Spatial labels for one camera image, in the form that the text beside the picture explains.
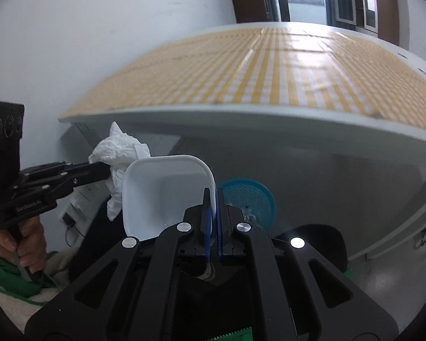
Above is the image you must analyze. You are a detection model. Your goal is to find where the white plastic tub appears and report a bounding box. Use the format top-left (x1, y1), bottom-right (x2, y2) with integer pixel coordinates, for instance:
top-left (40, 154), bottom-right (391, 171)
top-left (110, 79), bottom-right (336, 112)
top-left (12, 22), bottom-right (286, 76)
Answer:
top-left (122, 154), bottom-right (217, 239)

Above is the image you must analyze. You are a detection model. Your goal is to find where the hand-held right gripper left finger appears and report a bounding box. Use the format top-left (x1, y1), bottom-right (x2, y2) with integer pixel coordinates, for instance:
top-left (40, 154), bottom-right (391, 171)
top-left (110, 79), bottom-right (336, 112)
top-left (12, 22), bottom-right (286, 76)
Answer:
top-left (25, 188), bottom-right (214, 341)

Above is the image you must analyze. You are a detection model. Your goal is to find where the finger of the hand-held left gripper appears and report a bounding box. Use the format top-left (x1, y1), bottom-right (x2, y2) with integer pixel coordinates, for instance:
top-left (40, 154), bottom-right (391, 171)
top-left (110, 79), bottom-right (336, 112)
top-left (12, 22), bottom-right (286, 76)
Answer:
top-left (21, 161), bottom-right (93, 179)
top-left (12, 162), bottom-right (111, 203)

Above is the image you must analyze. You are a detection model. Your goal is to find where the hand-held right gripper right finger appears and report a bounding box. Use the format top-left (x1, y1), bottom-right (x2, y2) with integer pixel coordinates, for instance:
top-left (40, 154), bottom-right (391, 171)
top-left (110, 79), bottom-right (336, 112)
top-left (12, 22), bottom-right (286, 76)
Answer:
top-left (216, 189), bottom-right (400, 341)

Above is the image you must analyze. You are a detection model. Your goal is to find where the brown glass door cabinet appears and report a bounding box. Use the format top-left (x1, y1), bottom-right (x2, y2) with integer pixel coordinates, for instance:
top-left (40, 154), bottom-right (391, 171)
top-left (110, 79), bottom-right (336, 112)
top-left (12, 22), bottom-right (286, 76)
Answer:
top-left (332, 0), bottom-right (402, 45)

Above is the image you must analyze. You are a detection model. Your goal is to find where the white wall socket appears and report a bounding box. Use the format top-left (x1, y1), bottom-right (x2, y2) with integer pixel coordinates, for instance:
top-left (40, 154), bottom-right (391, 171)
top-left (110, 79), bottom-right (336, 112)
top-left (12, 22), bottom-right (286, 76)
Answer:
top-left (59, 188), bottom-right (103, 226)

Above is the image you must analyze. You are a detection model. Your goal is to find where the person's left hand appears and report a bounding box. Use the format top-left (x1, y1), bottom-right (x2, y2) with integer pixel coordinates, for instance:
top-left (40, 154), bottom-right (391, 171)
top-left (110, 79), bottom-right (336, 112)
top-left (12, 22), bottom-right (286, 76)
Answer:
top-left (0, 217), bottom-right (47, 278)

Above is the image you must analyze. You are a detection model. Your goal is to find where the yellow checked tablecloth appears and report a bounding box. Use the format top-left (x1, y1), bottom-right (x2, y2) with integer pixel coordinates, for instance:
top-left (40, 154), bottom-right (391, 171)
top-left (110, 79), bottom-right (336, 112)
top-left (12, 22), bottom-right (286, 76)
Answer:
top-left (59, 26), bottom-right (426, 139)

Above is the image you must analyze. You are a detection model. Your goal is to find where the blue plastic basket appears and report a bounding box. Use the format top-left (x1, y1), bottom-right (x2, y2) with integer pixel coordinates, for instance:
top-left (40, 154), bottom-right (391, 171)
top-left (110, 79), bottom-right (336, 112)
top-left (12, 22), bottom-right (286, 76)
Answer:
top-left (218, 178), bottom-right (277, 233)

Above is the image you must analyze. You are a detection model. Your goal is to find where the white tissue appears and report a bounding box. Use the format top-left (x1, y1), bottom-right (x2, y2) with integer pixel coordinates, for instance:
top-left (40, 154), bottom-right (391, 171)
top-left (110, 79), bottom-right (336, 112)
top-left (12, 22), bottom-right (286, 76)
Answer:
top-left (89, 121), bottom-right (151, 221)

